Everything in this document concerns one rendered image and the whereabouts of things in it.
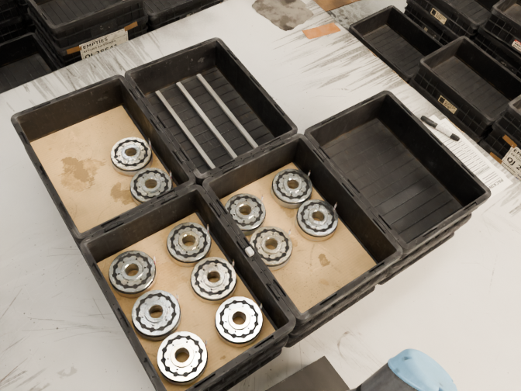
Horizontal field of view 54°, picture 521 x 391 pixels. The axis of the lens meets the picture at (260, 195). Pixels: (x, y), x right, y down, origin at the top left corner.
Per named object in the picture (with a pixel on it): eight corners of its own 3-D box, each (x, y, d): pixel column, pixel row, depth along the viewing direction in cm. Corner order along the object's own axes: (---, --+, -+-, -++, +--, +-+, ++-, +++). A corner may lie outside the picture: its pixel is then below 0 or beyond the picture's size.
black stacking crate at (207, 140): (293, 157, 140) (299, 132, 130) (199, 206, 129) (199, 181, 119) (217, 67, 155) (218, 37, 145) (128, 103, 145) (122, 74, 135)
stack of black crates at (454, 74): (497, 142, 238) (536, 91, 209) (455, 171, 227) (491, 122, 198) (434, 88, 253) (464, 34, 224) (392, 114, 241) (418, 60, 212)
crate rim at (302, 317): (402, 257, 116) (406, 252, 114) (298, 326, 105) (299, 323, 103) (299, 136, 131) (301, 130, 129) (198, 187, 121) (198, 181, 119)
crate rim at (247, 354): (298, 326, 105) (299, 323, 103) (169, 413, 94) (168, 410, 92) (198, 187, 121) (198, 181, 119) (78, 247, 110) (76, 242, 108)
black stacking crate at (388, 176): (472, 217, 135) (492, 195, 125) (390, 272, 124) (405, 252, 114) (375, 116, 150) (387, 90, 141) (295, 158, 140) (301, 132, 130)
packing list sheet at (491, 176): (516, 181, 156) (517, 179, 156) (468, 218, 148) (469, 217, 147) (437, 112, 169) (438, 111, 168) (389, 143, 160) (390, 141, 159)
